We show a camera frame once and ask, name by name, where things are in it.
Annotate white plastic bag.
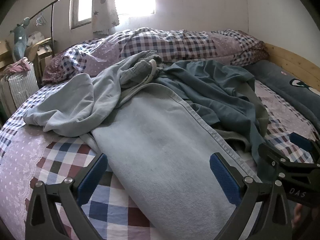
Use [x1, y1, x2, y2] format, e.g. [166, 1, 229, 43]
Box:
[26, 31, 45, 45]

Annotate dark blue printed pillow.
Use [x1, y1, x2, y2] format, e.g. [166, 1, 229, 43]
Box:
[244, 60, 320, 130]

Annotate brown cardboard box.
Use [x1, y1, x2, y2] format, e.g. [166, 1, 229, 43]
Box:
[0, 40, 13, 68]

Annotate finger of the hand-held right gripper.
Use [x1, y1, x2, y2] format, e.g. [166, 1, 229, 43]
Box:
[257, 142, 320, 180]
[289, 132, 320, 163]

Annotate wire clothes hangers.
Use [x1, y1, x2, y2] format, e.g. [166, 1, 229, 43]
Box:
[35, 11, 47, 27]

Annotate checked dotted bed sheet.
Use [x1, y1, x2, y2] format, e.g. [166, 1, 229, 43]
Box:
[0, 77, 320, 240]

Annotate pink cloth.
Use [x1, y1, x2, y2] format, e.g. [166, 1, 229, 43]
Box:
[5, 57, 30, 73]

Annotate white plastic-wrapped suitcase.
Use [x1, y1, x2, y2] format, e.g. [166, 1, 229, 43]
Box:
[0, 62, 40, 113]

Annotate white printed curtain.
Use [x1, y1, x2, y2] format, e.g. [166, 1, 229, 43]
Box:
[91, 0, 119, 34]

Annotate olive grey garment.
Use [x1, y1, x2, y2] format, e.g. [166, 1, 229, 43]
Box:
[212, 80, 271, 153]

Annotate person's right hand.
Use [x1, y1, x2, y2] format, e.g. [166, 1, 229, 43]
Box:
[292, 203, 304, 228]

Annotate small cardboard box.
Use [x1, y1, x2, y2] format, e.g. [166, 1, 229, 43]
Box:
[37, 47, 55, 78]

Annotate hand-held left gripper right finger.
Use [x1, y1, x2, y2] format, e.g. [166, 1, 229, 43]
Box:
[209, 152, 293, 240]

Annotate window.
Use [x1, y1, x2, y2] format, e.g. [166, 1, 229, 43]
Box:
[69, 0, 157, 30]

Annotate teal shirt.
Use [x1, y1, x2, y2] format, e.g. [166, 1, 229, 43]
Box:
[155, 60, 270, 180]

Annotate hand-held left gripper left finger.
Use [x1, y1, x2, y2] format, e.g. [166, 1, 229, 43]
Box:
[24, 152, 108, 240]

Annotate checked patchwork quilt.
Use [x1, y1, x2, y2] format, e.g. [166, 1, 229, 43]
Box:
[41, 27, 270, 84]

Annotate blue grey plush toy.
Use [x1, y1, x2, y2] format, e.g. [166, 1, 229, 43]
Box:
[10, 17, 32, 62]

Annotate open-flap cardboard box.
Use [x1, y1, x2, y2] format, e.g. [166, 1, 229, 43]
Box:
[25, 37, 53, 62]

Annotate light blue pants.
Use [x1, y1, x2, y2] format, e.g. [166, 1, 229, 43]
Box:
[24, 50, 262, 240]

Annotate wooden bed headboard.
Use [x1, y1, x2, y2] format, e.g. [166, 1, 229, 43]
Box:
[264, 42, 320, 93]

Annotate black clothes rack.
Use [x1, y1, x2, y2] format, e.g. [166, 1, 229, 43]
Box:
[30, 0, 60, 58]

